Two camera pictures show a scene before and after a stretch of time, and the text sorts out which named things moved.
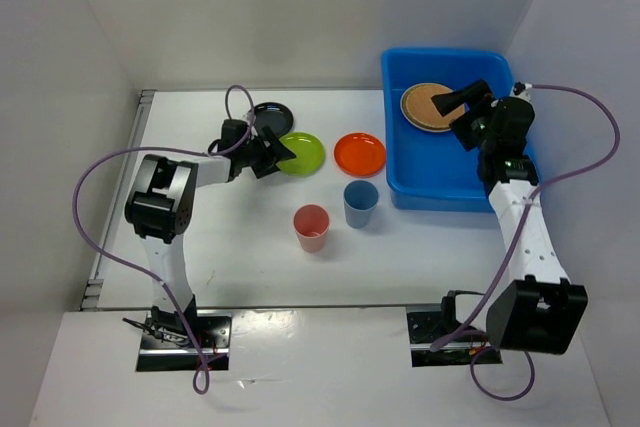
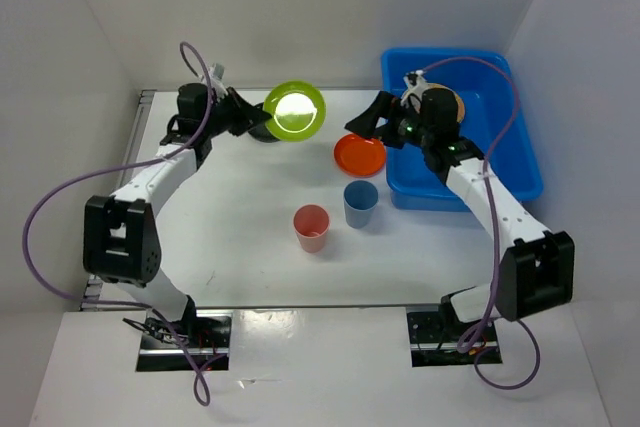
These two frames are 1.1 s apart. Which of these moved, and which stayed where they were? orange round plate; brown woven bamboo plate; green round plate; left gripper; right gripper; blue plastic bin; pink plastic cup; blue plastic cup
Moved: green round plate; left gripper; right gripper
Stayed: orange round plate; pink plastic cup; blue plastic cup; brown woven bamboo plate; blue plastic bin
